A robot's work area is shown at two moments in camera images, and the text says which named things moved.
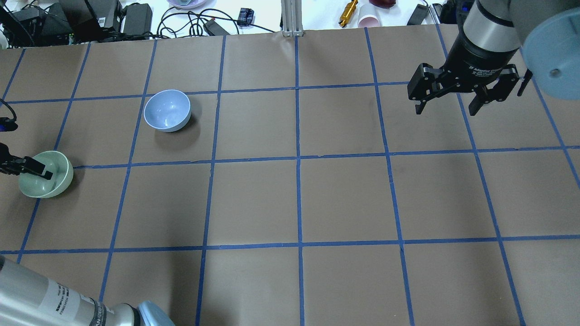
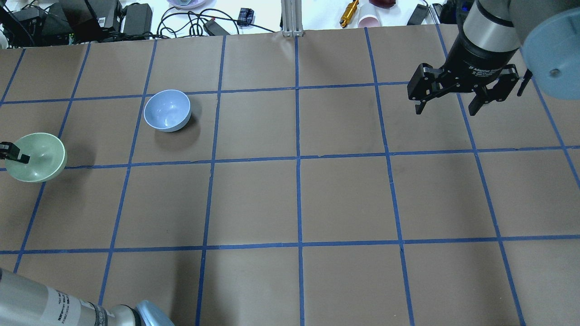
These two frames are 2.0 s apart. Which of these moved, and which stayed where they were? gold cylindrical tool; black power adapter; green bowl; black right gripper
Moved: green bowl
Stayed: black right gripper; black power adapter; gold cylindrical tool
